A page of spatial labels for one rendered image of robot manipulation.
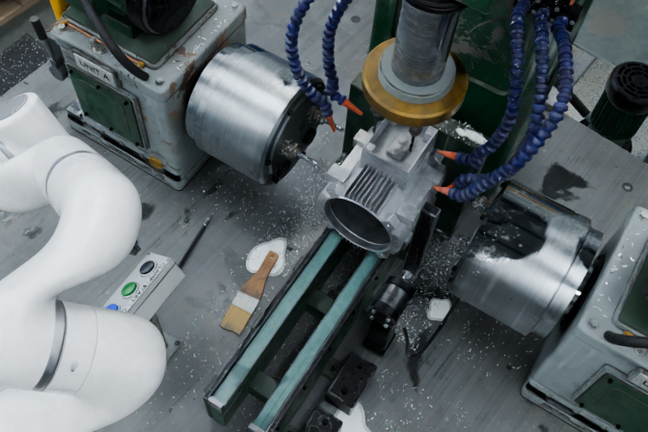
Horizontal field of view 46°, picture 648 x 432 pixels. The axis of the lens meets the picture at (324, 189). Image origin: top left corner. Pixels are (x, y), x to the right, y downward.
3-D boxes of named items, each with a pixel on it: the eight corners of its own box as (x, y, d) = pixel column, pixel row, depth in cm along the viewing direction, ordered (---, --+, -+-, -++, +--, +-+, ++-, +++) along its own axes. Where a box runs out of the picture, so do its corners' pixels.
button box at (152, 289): (163, 267, 145) (148, 249, 142) (186, 275, 140) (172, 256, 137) (103, 339, 137) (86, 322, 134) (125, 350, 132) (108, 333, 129)
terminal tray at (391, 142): (388, 126, 156) (391, 105, 150) (433, 151, 154) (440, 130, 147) (357, 168, 151) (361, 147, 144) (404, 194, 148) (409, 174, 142)
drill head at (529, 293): (456, 200, 166) (482, 132, 145) (634, 296, 156) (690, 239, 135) (400, 288, 155) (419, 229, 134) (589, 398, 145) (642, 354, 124)
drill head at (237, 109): (208, 66, 183) (200, -13, 161) (339, 136, 174) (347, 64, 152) (142, 137, 171) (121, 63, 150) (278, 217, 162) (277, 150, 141)
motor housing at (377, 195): (363, 159, 170) (372, 106, 154) (438, 201, 166) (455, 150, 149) (314, 224, 161) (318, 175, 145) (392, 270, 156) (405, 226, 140)
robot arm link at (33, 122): (44, 198, 119) (93, 160, 121) (-13, 135, 111) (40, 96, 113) (30, 180, 125) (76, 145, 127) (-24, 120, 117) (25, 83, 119)
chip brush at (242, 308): (264, 249, 171) (264, 247, 170) (284, 258, 170) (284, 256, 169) (218, 327, 161) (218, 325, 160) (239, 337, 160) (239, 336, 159)
